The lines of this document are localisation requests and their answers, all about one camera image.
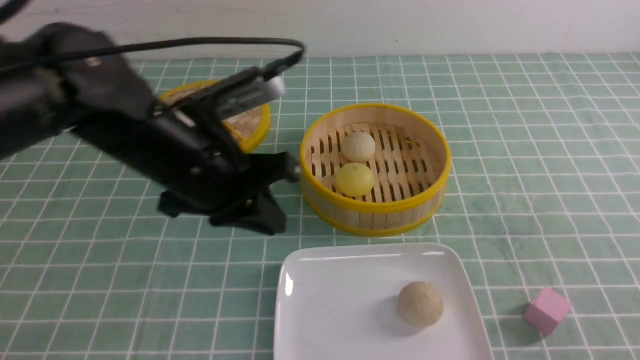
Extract pink cube block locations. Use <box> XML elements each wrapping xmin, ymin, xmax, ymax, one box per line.
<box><xmin>523</xmin><ymin>287</ymin><xmax>572</xmax><ymax>337</ymax></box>

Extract white square plate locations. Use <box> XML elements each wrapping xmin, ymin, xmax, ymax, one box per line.
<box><xmin>273</xmin><ymin>243</ymin><xmax>494</xmax><ymax>360</ymax></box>

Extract green checkered tablecloth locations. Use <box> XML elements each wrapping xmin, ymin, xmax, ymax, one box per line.
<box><xmin>1</xmin><ymin>54</ymin><xmax>640</xmax><ymax>360</ymax></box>

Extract beige steamed bun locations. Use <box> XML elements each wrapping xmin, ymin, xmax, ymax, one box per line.
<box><xmin>397</xmin><ymin>281</ymin><xmax>445</xmax><ymax>328</ymax></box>

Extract yellow steamed bun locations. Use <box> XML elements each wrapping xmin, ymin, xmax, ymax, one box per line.
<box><xmin>336</xmin><ymin>162</ymin><xmax>376</xmax><ymax>198</ymax></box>

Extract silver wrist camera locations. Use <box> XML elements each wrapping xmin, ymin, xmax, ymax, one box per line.
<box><xmin>171</xmin><ymin>68</ymin><xmax>286</xmax><ymax>121</ymax></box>

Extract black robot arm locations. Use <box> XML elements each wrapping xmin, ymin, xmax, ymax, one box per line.
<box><xmin>1</xmin><ymin>23</ymin><xmax>306</xmax><ymax>236</ymax></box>

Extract white steamed bun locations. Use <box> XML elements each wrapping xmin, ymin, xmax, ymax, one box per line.
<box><xmin>341</xmin><ymin>131</ymin><xmax>377</xmax><ymax>163</ymax></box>

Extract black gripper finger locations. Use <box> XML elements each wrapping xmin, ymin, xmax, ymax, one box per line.
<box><xmin>158</xmin><ymin>187</ymin><xmax>288</xmax><ymax>236</ymax></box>

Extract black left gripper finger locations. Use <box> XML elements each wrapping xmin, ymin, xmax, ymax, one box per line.
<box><xmin>245</xmin><ymin>152</ymin><xmax>300</xmax><ymax>188</ymax></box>

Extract yellow bamboo steamer lid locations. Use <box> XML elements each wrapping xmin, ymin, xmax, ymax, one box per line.
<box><xmin>160</xmin><ymin>79</ymin><xmax>272</xmax><ymax>153</ymax></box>

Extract black cable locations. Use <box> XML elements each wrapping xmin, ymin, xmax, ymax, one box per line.
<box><xmin>0</xmin><ymin>37</ymin><xmax>307</xmax><ymax>76</ymax></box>

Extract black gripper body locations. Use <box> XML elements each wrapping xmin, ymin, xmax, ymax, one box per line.
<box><xmin>75</xmin><ymin>111</ymin><xmax>238</xmax><ymax>215</ymax></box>

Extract yellow bamboo steamer basket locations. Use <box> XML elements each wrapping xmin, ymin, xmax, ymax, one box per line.
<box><xmin>300</xmin><ymin>103</ymin><xmax>453</xmax><ymax>237</ymax></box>

